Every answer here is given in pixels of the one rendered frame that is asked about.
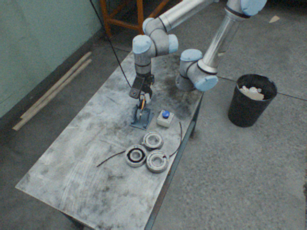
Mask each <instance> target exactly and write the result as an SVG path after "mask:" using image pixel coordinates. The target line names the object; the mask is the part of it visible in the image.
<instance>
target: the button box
mask: <svg viewBox="0 0 307 230"><path fill-rule="evenodd" d="M163 111H164V110H162V112H161V113H160V115H159V116H158V118H157V124H159V125H162V126H164V127H166V128H169V127H170V125H171V123H172V121H173V119H174V113H169V117H164V116H163V115H162V113H163Z"/></svg>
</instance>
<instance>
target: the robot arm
mask: <svg viewBox="0 0 307 230"><path fill-rule="evenodd" d="M219 1H220V0H184V1H182V2H180V3H179V4H177V5H176V6H174V7H173V8H172V9H170V10H168V11H167V12H166V13H164V14H162V15H161V16H159V17H158V18H156V19H154V18H148V19H146V20H145V21H144V23H143V31H144V32H145V35H143V36H142V35H139V36H136V37H135V38H134V39H133V52H134V66H135V72H136V74H137V75H136V77H135V79H134V83H133V85H132V87H131V90H130V92H129V96H130V97H131V98H134V99H137V100H138V101H139V102H140V93H141V92H145V97H146V103H147V104H149V103H150V101H151V96H152V93H153V92H152V90H151V88H150V86H151V83H152V85H153V84H154V83H155V75H154V74H151V58H155V57H158V56H163V55H167V54H170V53H175V52H176V51H177V50H178V40H177V38H176V36H175V35H173V34H171V35H167V34H166V33H167V32H168V31H169V30H171V29H173V28H174V27H176V26H177V25H179V24H180V23H182V22H183V21H185V20H186V19H188V18H189V17H191V16H193V15H195V14H196V13H197V12H199V11H200V10H202V9H203V8H205V7H207V6H208V5H210V4H212V3H213V2H219ZM266 2H267V0H228V2H227V3H226V6H225V10H226V13H225V16H224V17H223V19H222V21H221V24H220V25H219V27H218V30H217V32H216V33H215V35H214V38H213V39H212V41H211V44H210V45H209V47H208V49H207V51H206V53H205V55H204V57H203V56H202V53H201V52H200V51H199V50H197V49H188V50H185V51H184V52H182V55H181V58H180V59H181V60H180V69H179V74H178V76H177V77H176V79H175V85H176V86H177V88H178V89H180V90H182V91H185V92H191V91H194V90H196V89H198V90H199V91H207V90H209V89H212V88H213V87H214V86H215V85H216V84H217V82H218V77H217V76H216V74H217V73H218V71H219V67H218V65H219V63H220V62H221V60H222V58H223V56H224V55H225V53H226V51H227V49H228V47H229V46H230V44H231V42H232V41H233V40H234V37H235V36H236V34H237V33H238V30H239V29H240V27H241V26H242V23H243V22H244V21H245V20H247V19H249V18H250V17H251V16H252V15H255V14H257V13H258V11H261V10H262V8H263V6H265V3H266ZM202 57H203V59H202ZM151 76H152V77H151Z"/></svg>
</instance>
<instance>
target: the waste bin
mask: <svg viewBox="0 0 307 230"><path fill-rule="evenodd" d="M243 86H245V88H247V89H249V88H252V87H253V88H256V89H261V92H258V93H260V94H263V95H264V96H263V97H264V98H263V100H256V99H253V98H251V97H248V96H246V95H245V94H243V93H242V91H241V90H240V89H243V88H242V87H243ZM276 95H277V87H276V85H275V83H274V81H272V80H271V79H270V78H267V77H266V76H264V75H262V74H256V73H248V74H244V75H242V76H240V77H239V78H238V80H237V82H236V85H235V90H234V94H233V97H232V100H231V105H230V107H229V110H228V118H229V119H230V121H231V122H232V123H234V124H235V125H237V126H239V127H243V128H247V127H251V126H253V125H254V124H255V122H256V121H257V119H259V117H260V116H261V114H262V113H263V112H264V110H265V109H266V107H267V106H269V104H270V102H271V101H272V100H273V99H274V98H275V97H276Z"/></svg>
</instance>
